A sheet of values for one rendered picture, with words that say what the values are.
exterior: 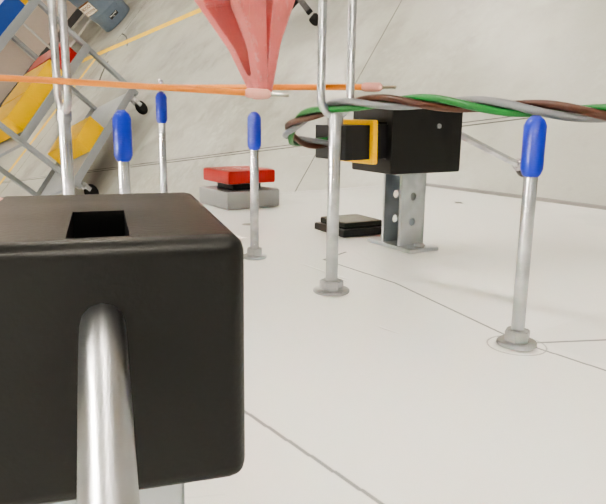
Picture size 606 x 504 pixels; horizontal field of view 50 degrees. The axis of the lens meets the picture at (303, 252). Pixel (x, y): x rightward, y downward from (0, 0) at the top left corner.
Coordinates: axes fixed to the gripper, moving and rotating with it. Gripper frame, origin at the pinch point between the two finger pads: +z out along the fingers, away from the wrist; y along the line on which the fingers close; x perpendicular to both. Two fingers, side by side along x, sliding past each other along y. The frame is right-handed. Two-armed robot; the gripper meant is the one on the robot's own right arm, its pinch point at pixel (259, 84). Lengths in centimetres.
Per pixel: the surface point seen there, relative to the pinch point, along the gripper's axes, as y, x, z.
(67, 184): -12.6, -2.7, 3.1
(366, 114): 5.9, -2.3, 2.7
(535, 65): 164, 122, 14
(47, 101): 48, 387, 8
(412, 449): -9.1, -24.4, 8.7
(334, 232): -2.4, -10.6, 6.8
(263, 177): 7.5, 17.3, 9.0
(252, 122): -1.8, -2.0, 1.9
